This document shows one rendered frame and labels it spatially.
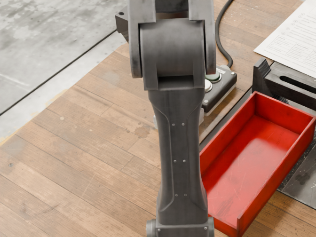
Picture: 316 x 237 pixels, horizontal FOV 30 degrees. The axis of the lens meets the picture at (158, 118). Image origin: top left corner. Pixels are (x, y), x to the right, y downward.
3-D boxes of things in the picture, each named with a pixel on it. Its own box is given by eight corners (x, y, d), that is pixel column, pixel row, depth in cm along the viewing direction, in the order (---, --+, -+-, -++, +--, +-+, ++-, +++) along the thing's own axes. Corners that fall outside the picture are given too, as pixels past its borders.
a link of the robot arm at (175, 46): (159, 233, 82) (141, 11, 65) (207, 232, 82) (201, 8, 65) (159, 266, 77) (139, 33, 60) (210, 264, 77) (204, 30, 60)
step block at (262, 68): (250, 101, 111) (253, 65, 104) (258, 92, 112) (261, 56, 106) (281, 114, 108) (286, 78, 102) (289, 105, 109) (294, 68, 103)
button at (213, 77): (201, 83, 113) (201, 75, 111) (209, 75, 114) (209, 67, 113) (214, 89, 111) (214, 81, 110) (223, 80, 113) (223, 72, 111)
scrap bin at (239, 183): (174, 205, 95) (172, 182, 91) (253, 114, 109) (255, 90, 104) (238, 241, 90) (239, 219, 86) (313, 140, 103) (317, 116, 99)
